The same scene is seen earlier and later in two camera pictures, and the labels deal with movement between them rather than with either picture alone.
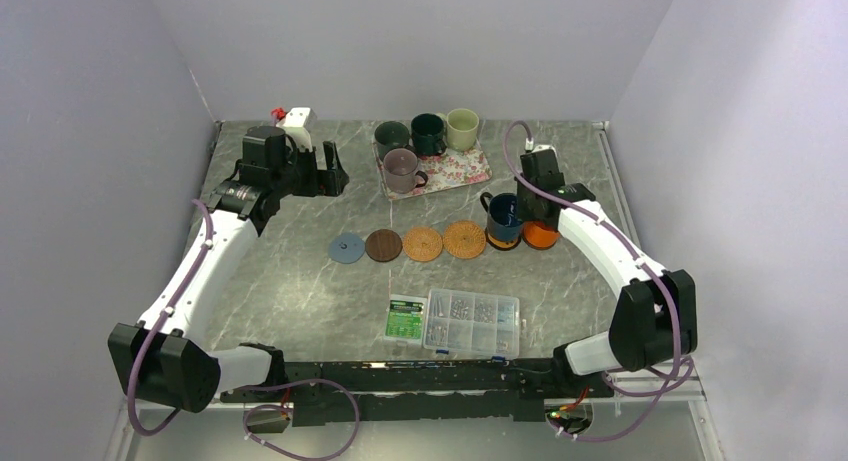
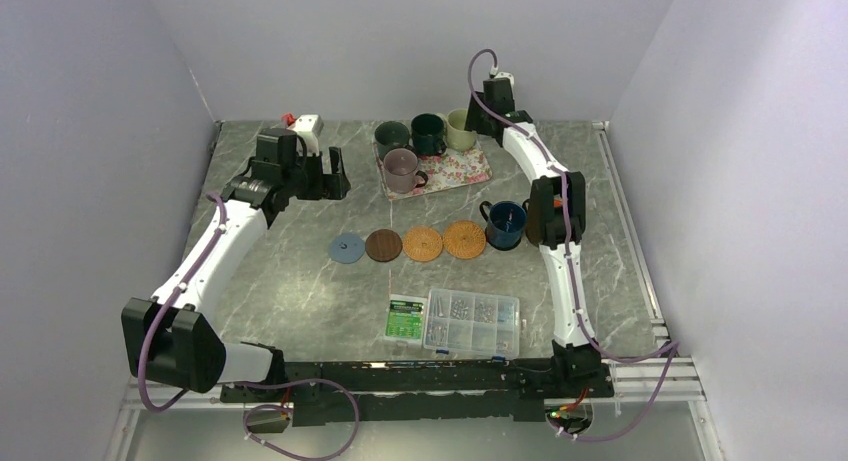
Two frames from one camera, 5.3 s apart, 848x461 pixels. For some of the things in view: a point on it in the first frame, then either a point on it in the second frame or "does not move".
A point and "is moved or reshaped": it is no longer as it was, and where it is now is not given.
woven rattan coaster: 464,239 does not move
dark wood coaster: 383,245 does not move
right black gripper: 524,214 → 472,122
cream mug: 462,127 does not move
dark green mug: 427,131 does not move
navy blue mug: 503,221 is moved or reshaped
